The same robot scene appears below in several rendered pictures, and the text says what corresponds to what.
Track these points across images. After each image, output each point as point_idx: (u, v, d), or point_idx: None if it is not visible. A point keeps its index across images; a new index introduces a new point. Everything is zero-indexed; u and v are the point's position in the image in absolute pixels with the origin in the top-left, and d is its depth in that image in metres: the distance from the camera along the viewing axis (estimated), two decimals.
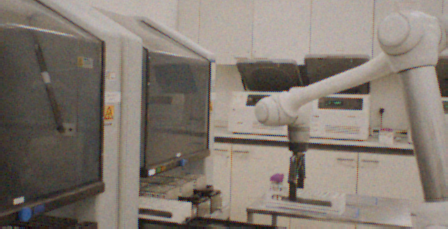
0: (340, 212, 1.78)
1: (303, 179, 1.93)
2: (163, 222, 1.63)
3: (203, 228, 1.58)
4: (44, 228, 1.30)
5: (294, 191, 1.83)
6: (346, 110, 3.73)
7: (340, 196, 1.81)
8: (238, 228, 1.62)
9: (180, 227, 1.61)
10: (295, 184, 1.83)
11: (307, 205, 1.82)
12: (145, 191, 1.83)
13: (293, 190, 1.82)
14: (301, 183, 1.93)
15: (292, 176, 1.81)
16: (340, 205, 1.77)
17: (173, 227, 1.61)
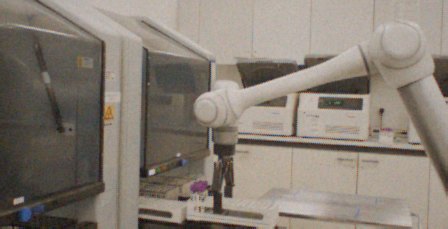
0: (272, 225, 1.52)
1: (231, 187, 1.66)
2: (163, 222, 1.63)
3: (203, 228, 1.58)
4: (44, 228, 1.30)
5: (219, 202, 1.56)
6: (346, 110, 3.73)
7: (272, 206, 1.56)
8: (238, 228, 1.62)
9: (180, 227, 1.61)
10: (220, 194, 1.56)
11: (234, 218, 1.56)
12: (145, 191, 1.83)
13: (218, 201, 1.56)
14: (229, 192, 1.67)
15: (216, 184, 1.54)
16: (272, 217, 1.52)
17: (173, 227, 1.61)
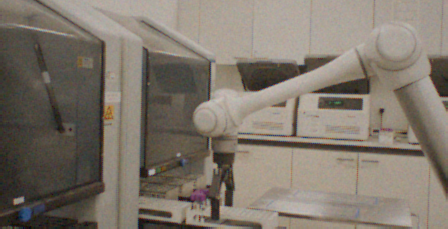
0: None
1: (232, 191, 1.68)
2: (163, 222, 1.63)
3: (203, 228, 1.58)
4: (44, 228, 1.30)
5: (217, 208, 1.55)
6: (346, 110, 3.73)
7: (272, 216, 1.56)
8: None
9: (180, 227, 1.61)
10: (218, 200, 1.55)
11: (233, 227, 1.56)
12: (145, 191, 1.83)
13: (216, 207, 1.54)
14: (229, 196, 1.68)
15: (214, 191, 1.53)
16: (271, 227, 1.52)
17: (173, 227, 1.61)
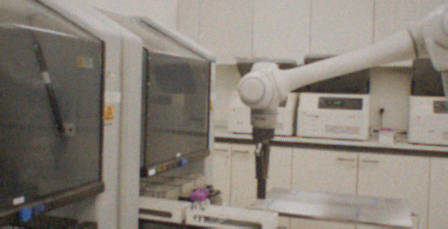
0: None
1: (258, 178, 1.58)
2: (163, 222, 1.63)
3: (203, 228, 1.58)
4: (44, 228, 1.30)
5: None
6: (346, 110, 3.73)
7: (272, 216, 1.56)
8: None
9: (180, 227, 1.61)
10: None
11: (233, 227, 1.56)
12: (145, 191, 1.83)
13: None
14: (260, 183, 1.58)
15: None
16: (271, 227, 1.52)
17: (173, 227, 1.61)
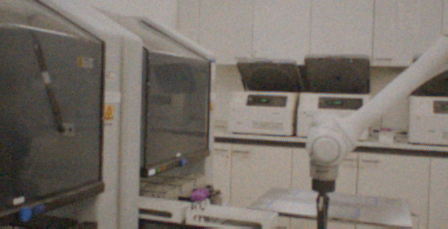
0: None
1: None
2: (163, 222, 1.63)
3: (203, 228, 1.58)
4: (44, 228, 1.30)
5: None
6: (346, 110, 3.73)
7: (272, 216, 1.56)
8: None
9: (180, 227, 1.61)
10: None
11: (233, 227, 1.56)
12: (145, 191, 1.83)
13: None
14: None
15: None
16: (271, 227, 1.52)
17: (173, 227, 1.61)
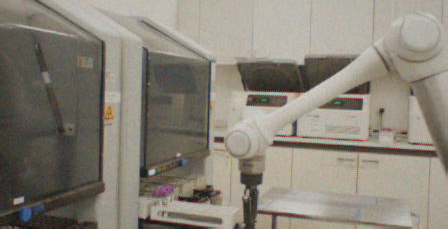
0: None
1: (246, 222, 1.59)
2: None
3: (166, 223, 1.63)
4: (44, 228, 1.30)
5: None
6: (346, 110, 3.73)
7: (232, 211, 1.60)
8: None
9: (144, 222, 1.65)
10: None
11: (195, 222, 1.60)
12: (145, 191, 1.83)
13: None
14: (248, 228, 1.59)
15: None
16: (231, 222, 1.56)
17: (138, 222, 1.65)
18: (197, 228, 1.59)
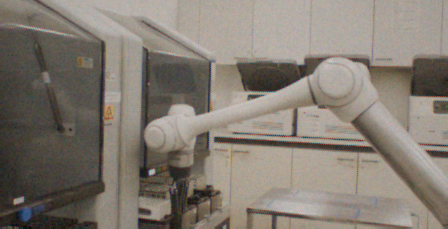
0: (159, 220, 1.65)
1: (175, 213, 1.68)
2: None
3: None
4: (44, 228, 1.30)
5: None
6: None
7: (162, 203, 1.69)
8: None
9: None
10: None
11: None
12: (145, 191, 1.83)
13: None
14: (177, 218, 1.68)
15: None
16: (159, 213, 1.65)
17: None
18: None
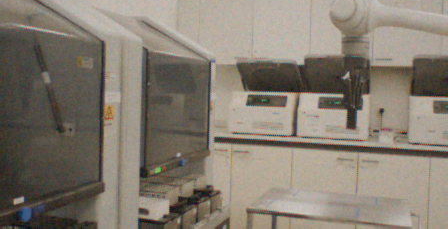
0: (157, 220, 1.65)
1: (355, 109, 1.56)
2: None
3: None
4: (44, 228, 1.30)
5: (352, 118, 1.56)
6: (346, 110, 3.73)
7: (160, 203, 1.69)
8: None
9: None
10: (354, 109, 1.56)
11: None
12: (145, 191, 1.83)
13: (351, 116, 1.56)
14: (353, 114, 1.57)
15: (348, 100, 1.54)
16: (157, 213, 1.65)
17: None
18: None
